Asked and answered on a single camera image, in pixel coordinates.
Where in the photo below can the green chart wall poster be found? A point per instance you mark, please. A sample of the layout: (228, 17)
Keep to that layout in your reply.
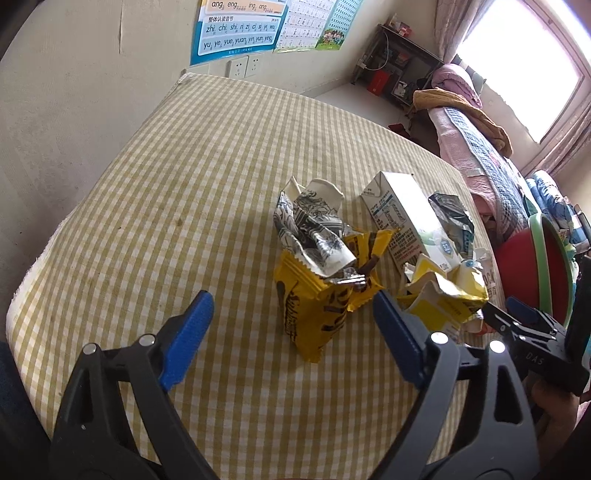
(337, 27)

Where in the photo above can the small red white box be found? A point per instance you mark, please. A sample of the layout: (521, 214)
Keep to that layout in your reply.
(404, 31)

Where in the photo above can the mustard yellow blanket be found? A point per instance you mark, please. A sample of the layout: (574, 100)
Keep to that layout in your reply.
(461, 104)

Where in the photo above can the crumpled silver blue wrapper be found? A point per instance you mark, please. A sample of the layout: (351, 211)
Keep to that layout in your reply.
(450, 212)

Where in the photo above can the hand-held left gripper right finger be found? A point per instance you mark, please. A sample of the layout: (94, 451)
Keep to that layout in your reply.
(401, 337)

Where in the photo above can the patterned curtain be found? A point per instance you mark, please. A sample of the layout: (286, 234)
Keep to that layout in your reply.
(568, 138)
(461, 27)

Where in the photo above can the red bucket with green rim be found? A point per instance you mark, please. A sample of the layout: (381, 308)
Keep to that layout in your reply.
(517, 263)

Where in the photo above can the person's right hand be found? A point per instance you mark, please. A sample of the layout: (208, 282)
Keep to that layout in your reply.
(554, 415)

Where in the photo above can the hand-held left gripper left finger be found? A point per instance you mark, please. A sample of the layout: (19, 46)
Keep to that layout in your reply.
(189, 337)

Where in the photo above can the pink floral bedsheet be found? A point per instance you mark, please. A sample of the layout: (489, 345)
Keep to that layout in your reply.
(450, 138)

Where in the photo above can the blue patterned folded quilt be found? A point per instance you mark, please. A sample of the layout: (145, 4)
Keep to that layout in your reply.
(549, 194)

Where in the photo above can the white chart wall poster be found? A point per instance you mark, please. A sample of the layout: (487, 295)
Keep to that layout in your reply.
(304, 23)

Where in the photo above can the pink blanket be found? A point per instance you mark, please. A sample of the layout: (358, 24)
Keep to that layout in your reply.
(455, 81)

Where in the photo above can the white wall socket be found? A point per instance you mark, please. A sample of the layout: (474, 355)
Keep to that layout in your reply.
(234, 68)
(250, 64)

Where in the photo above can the yellow carton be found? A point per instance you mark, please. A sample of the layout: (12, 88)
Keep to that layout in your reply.
(438, 300)

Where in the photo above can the black and white patterned wrapper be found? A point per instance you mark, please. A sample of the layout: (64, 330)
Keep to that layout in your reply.
(309, 217)

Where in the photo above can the blue letter wall poster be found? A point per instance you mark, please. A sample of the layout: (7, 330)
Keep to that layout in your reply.
(240, 32)

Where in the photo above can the plaid patchwork quilt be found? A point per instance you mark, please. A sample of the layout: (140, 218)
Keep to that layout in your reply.
(489, 157)

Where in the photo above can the bright window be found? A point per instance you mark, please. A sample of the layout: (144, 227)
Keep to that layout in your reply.
(517, 55)

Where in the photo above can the dark wooden shelf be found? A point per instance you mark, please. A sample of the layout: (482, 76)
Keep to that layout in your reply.
(415, 46)

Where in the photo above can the yellow snack wrapper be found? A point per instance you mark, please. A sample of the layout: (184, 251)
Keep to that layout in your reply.
(304, 300)

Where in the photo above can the white milk carton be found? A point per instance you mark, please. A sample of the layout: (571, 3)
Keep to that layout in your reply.
(406, 217)

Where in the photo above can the red shoes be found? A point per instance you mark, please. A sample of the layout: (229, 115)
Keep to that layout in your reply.
(398, 128)

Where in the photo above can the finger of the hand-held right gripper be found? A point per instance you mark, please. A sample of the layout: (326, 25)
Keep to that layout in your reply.
(505, 325)
(526, 310)

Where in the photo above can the person's dark blue clothing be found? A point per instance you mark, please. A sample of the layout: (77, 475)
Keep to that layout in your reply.
(18, 415)

